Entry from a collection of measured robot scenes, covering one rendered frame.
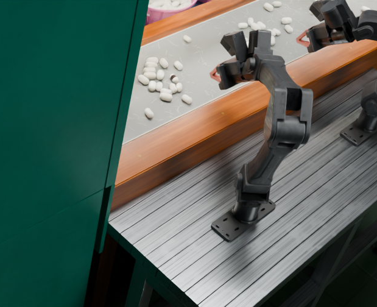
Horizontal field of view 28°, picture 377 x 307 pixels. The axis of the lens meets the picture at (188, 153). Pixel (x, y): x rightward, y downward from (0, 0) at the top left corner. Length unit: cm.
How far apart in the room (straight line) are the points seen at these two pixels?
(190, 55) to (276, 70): 60
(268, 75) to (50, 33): 67
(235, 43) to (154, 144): 34
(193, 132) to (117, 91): 55
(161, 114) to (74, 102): 68
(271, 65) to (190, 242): 49
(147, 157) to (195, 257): 29
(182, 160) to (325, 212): 42
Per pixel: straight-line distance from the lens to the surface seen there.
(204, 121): 212
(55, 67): 140
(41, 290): 193
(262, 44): 198
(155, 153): 199
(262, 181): 191
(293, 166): 222
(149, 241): 192
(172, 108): 217
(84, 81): 147
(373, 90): 234
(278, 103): 170
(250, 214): 198
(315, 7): 227
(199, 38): 246
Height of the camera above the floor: 215
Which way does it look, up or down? 43 degrees down
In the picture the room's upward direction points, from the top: 15 degrees clockwise
